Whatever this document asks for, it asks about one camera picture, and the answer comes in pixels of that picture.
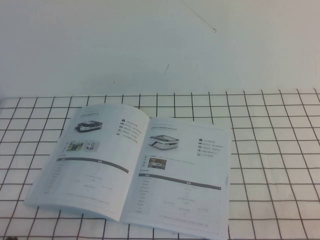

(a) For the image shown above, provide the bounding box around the white manual booklet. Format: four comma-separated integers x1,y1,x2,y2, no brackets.
24,103,231,240

